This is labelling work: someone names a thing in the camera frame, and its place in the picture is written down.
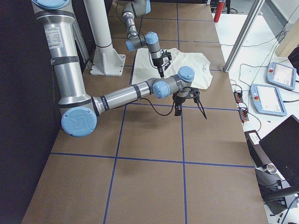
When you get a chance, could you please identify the black box with label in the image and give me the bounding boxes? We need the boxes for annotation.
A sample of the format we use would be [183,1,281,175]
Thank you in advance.
[244,130,272,168]

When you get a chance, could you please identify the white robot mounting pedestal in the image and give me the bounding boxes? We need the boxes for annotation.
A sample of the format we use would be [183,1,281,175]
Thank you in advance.
[84,0,126,77]

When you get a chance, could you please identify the near blue teach pendant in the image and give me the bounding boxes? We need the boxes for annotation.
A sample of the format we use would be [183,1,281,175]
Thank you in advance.
[250,84,287,117]

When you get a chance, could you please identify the aluminium frame post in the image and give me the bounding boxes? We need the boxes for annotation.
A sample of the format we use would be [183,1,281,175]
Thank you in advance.
[223,0,265,73]

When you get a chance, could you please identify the red cylinder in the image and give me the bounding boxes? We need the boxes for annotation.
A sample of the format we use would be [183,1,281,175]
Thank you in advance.
[214,0,225,23]

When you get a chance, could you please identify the near orange connector board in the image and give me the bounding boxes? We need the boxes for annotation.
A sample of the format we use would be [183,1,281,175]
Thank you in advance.
[238,107,249,123]

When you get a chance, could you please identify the far orange connector board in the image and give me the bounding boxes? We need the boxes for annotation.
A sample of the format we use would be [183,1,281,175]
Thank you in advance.
[233,91,244,103]

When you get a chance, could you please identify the metal cup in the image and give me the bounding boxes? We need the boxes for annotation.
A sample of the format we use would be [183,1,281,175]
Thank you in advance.
[262,164,277,175]

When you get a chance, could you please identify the black monitor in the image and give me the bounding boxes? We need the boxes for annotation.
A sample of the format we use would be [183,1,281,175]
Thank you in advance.
[260,115,299,186]

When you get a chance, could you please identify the cream long-sleeve shirt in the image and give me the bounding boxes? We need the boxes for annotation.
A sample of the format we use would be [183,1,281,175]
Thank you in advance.
[130,48,213,90]

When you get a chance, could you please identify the wooden beam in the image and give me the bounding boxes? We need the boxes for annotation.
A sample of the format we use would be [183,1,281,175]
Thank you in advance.
[275,19,299,57]

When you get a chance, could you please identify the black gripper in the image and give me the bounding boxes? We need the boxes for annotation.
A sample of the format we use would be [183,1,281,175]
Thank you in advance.
[153,52,172,77]
[172,87,200,116]

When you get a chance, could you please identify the orange connector board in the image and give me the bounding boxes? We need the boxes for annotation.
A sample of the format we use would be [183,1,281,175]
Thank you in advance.
[233,91,244,103]
[238,107,249,123]

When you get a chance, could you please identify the blue teach pendant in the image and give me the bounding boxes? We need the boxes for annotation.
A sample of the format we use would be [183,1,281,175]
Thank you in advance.
[266,62,297,91]
[250,84,287,117]

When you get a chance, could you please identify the far blue teach pendant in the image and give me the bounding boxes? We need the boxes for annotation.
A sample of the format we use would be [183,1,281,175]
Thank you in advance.
[266,62,297,91]

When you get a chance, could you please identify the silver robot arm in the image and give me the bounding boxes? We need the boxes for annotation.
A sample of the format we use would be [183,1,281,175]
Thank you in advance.
[32,0,202,137]
[121,0,172,78]

